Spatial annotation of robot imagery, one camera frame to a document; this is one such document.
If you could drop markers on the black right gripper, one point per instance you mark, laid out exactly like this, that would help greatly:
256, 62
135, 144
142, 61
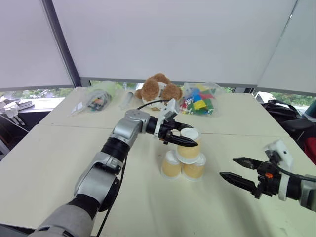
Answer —
267, 181

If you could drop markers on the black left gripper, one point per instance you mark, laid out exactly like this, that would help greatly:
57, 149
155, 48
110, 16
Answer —
168, 129

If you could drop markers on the tan paper cup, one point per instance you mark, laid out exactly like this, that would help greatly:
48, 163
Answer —
170, 168
193, 171
188, 151

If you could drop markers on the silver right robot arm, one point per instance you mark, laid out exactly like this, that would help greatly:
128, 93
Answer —
307, 191

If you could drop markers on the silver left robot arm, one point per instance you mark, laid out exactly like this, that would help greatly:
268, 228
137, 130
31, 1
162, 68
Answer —
123, 129

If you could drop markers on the bag of coloured building blocks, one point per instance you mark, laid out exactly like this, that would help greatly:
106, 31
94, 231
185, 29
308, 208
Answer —
201, 100

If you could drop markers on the brown and white plush toy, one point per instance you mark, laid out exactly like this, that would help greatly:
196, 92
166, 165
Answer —
154, 89

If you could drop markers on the clear plastic syringe bag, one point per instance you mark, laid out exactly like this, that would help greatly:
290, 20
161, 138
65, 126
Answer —
128, 97

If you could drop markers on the red bag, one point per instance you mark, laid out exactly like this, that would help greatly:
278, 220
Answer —
311, 150

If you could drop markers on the black backpack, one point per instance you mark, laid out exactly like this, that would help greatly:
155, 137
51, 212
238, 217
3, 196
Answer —
290, 116

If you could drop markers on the clear bag of small parts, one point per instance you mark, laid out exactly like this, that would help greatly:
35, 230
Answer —
97, 101

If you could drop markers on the teal container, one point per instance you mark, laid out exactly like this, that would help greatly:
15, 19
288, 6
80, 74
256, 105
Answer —
311, 107

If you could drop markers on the white slippers pile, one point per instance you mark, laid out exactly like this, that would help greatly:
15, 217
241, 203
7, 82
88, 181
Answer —
14, 105

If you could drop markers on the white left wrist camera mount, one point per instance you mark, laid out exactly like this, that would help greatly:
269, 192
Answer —
170, 108

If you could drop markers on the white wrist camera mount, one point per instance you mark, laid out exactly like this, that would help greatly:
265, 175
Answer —
170, 108
281, 150

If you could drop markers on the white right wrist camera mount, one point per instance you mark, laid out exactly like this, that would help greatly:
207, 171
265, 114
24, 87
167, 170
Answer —
281, 150

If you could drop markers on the dark grey window post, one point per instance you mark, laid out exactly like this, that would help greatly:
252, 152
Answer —
63, 44

